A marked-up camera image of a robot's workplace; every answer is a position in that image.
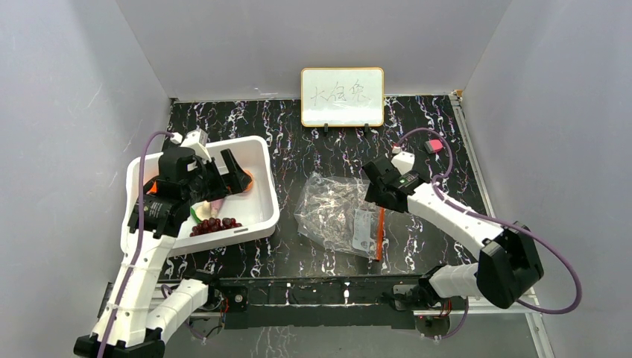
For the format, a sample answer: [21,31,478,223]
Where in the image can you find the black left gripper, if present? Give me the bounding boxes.
[184,149,251,205]

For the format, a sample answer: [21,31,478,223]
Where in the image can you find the orange toy fruit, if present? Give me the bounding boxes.
[244,170,254,192]

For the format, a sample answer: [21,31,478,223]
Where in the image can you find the clear zip top bag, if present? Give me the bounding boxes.
[294,172,382,260]

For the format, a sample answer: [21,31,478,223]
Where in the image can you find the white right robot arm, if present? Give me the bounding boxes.
[362,157,543,309]

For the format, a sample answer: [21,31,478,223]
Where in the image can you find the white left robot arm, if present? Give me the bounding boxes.
[73,146,252,357]

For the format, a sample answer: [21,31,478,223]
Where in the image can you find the white toy mushroom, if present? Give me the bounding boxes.
[193,201,214,222]

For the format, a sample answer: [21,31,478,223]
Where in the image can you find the white plastic bin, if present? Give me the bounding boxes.
[121,135,281,257]

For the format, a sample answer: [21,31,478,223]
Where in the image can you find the dark red grape bunch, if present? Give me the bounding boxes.
[189,218,242,237]

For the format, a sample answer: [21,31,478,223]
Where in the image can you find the pink whiteboard eraser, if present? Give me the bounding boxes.
[424,139,444,154]

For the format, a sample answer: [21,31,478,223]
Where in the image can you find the small whiteboard with writing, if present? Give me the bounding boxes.
[300,67,385,128]

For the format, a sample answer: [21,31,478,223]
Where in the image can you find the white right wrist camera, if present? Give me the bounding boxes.
[391,151,415,175]

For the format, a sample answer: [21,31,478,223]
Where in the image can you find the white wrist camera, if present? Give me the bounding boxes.
[180,129,211,161]
[391,151,415,175]

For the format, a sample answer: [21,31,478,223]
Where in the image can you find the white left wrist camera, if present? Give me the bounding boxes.
[180,129,211,161]

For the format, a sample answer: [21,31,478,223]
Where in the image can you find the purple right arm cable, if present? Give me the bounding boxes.
[392,128,583,315]

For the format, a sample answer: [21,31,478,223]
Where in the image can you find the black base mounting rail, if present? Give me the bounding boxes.
[101,274,539,331]

